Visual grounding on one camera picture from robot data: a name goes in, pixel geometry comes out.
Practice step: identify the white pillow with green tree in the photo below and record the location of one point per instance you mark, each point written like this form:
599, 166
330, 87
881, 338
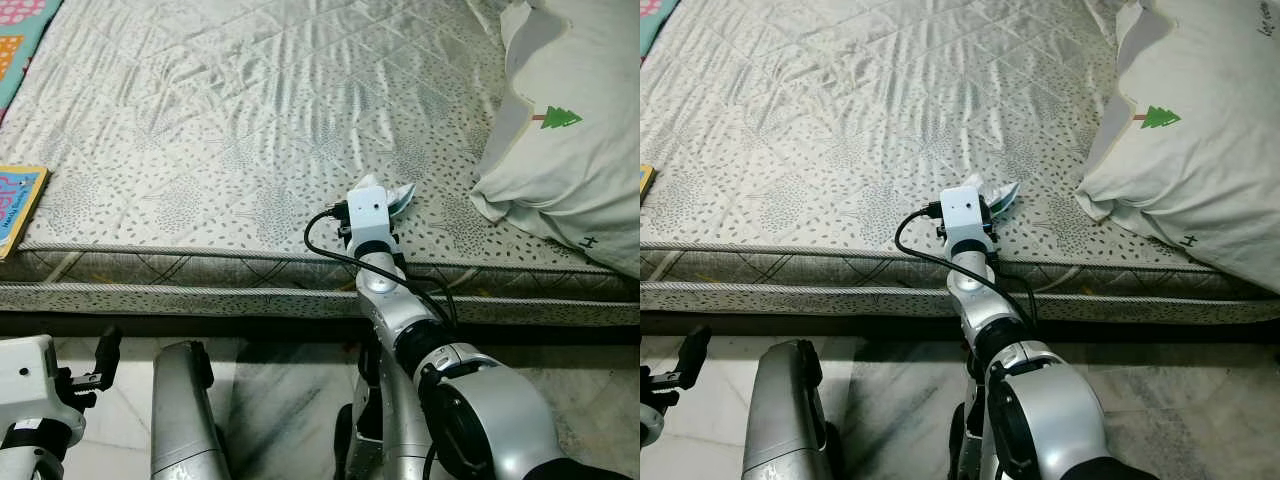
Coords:
1190, 190
580, 180

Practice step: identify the small white paper wrapper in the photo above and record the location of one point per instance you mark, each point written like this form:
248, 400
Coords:
401, 197
1003, 195

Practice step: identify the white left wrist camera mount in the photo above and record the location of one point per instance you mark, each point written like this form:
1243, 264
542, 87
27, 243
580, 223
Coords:
25, 380
652, 425

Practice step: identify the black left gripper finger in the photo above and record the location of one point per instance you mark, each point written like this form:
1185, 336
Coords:
698, 350
108, 350

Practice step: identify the teal blanket with colourful shapes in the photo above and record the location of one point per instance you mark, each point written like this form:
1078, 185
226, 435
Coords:
20, 50
648, 10

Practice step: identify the dark bed frame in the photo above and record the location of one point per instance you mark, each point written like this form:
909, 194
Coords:
200, 328
820, 330

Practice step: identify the silver left robot leg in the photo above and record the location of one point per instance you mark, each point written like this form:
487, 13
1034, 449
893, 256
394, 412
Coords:
185, 410
785, 410

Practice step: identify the white quilted mattress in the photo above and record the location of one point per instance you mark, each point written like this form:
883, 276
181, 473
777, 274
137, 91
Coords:
850, 100
250, 100

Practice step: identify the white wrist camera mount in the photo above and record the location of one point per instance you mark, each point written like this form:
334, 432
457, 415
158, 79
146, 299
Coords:
25, 380
368, 210
962, 208
652, 425

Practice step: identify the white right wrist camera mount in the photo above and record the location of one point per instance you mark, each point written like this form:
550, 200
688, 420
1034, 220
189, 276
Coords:
368, 210
962, 208

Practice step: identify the colourful children's book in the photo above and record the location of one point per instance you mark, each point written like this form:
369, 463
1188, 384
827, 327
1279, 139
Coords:
646, 180
18, 205

